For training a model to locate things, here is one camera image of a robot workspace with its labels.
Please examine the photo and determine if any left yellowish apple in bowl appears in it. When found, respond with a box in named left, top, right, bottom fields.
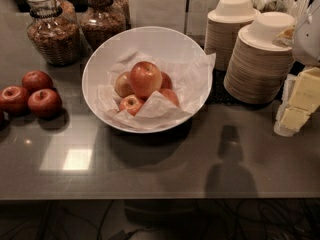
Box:
left=114, top=71, right=133, bottom=98

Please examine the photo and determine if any red apple left on table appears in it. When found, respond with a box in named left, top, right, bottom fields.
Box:
left=0, top=86, right=30, bottom=116

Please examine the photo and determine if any rear glass granola jar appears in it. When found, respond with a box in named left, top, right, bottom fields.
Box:
left=109, top=0, right=132, bottom=27

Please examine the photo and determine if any left glass granola jar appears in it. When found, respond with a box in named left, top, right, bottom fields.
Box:
left=26, top=0, right=80, bottom=66

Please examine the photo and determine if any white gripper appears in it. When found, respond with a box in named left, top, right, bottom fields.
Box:
left=273, top=0, right=320, bottom=137

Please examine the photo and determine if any right front apple in bowl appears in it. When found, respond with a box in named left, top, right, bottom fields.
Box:
left=160, top=88, right=180, bottom=107

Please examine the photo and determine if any middle glass granola jar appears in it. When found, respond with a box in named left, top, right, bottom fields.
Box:
left=79, top=0, right=126, bottom=50

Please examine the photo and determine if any red apple on table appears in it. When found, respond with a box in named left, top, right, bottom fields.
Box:
left=0, top=86, right=30, bottom=116
left=22, top=70, right=53, bottom=93
left=28, top=89, right=62, bottom=119

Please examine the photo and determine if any large white bowl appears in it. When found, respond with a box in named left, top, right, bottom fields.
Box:
left=82, top=26, right=207, bottom=128

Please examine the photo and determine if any red apple back on table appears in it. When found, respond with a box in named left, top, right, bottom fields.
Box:
left=22, top=70, right=53, bottom=93

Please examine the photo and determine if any white paper liner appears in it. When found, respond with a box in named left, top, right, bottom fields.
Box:
left=95, top=51, right=215, bottom=133

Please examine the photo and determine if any back stack of paper bowls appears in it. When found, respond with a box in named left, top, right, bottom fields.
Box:
left=204, top=0, right=260, bottom=71

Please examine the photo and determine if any front small apple in bowl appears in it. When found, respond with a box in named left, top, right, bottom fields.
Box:
left=119, top=94, right=145, bottom=116

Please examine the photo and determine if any large top red-yellow apple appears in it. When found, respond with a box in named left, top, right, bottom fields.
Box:
left=130, top=61, right=162, bottom=99

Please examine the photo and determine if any right back apple in bowl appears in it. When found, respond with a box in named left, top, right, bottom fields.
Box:
left=161, top=72, right=173, bottom=89

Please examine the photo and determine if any red apple front on table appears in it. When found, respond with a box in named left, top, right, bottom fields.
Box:
left=28, top=89, right=62, bottom=119

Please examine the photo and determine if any glass granola jar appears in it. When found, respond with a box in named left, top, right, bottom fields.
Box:
left=26, top=0, right=80, bottom=66
left=109, top=0, right=132, bottom=27
left=79, top=0, right=126, bottom=50

